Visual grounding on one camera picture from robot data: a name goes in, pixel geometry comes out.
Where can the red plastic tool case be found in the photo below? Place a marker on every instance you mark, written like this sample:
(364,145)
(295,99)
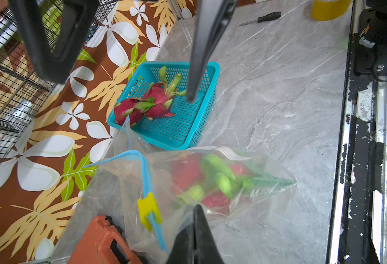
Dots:
(103,243)

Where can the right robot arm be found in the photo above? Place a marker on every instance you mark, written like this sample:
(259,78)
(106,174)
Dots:
(375,33)

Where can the clear zip-top bag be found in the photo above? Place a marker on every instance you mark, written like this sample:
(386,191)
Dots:
(161,188)

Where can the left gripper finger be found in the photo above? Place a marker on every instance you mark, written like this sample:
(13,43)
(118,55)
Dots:
(195,244)

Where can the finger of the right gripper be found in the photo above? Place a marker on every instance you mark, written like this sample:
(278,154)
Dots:
(212,19)
(54,63)

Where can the black wire wall basket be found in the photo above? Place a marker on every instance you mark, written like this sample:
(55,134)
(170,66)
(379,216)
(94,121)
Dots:
(22,91)

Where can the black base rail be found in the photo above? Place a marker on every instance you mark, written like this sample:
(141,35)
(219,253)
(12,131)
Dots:
(358,226)

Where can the yellow tape roll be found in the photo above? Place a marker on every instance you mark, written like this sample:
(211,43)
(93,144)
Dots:
(323,10)

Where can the dragon fruit in right bag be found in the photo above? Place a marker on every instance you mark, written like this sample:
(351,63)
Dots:
(223,184)

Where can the black handled screwdriver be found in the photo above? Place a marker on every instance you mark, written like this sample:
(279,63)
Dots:
(266,18)

